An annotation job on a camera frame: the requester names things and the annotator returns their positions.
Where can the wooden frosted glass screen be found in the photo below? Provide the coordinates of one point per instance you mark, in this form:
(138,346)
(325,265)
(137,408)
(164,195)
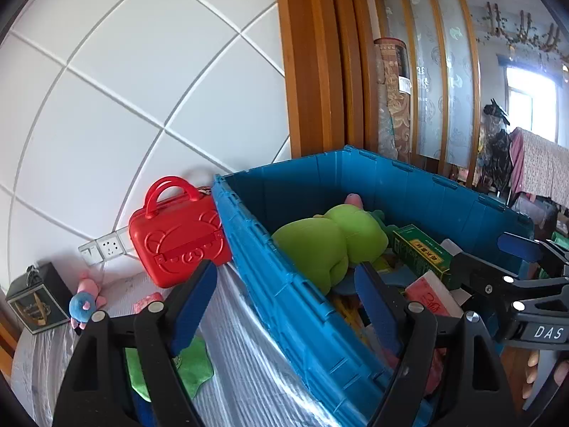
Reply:
(444,75)

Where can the bright window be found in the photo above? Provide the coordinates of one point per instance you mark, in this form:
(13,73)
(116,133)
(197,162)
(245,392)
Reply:
(531,98)

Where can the curved wooden wall frame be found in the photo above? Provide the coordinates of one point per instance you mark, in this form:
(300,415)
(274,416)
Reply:
(320,53)

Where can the white striped tablecloth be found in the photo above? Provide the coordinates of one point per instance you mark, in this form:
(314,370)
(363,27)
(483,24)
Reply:
(249,364)

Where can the dark hanging clothes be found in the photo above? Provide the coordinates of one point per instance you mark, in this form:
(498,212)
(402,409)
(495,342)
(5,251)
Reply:
(495,142)

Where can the white wall switch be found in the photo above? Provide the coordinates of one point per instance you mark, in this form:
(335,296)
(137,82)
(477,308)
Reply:
(90,252)

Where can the white round-hole wall socket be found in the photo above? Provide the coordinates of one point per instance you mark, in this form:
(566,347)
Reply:
(123,240)

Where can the pink floral cloth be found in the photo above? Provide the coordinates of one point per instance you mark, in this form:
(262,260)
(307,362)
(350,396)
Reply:
(542,169)

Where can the green frog plush toy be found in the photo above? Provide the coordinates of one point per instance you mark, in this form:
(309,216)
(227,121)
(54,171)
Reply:
(320,240)

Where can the blue plastic crate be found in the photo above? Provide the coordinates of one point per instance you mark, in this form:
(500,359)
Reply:
(284,302)

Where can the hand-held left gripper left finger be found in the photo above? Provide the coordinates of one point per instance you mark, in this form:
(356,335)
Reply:
(195,307)

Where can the hanging vine decoration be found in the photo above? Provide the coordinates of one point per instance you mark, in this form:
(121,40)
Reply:
(524,26)

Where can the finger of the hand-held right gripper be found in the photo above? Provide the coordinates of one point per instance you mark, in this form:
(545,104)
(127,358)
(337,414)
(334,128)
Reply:
(480,275)
(518,244)

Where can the black gift box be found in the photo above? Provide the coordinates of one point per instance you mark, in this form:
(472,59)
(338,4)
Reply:
(40,302)

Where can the red white soap box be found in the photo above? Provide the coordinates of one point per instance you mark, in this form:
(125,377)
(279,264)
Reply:
(426,296)

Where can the patterned rolled carpet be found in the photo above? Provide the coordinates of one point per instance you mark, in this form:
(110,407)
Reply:
(393,98)

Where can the green carton box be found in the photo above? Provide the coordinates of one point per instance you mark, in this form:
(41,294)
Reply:
(418,249)

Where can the person's right hand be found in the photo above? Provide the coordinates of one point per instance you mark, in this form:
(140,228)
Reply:
(531,369)

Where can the green cloth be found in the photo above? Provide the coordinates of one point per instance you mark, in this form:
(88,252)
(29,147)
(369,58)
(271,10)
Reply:
(195,364)

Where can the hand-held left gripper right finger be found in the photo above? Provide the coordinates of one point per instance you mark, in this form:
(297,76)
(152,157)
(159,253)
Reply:
(378,311)

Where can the red hard carry case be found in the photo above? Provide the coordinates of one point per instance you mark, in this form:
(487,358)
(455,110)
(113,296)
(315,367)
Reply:
(178,240)

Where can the white wall power socket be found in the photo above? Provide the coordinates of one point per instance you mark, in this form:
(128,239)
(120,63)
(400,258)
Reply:
(110,247)

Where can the blue and pink plush toy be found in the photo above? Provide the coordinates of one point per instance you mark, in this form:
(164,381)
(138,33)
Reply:
(82,304)

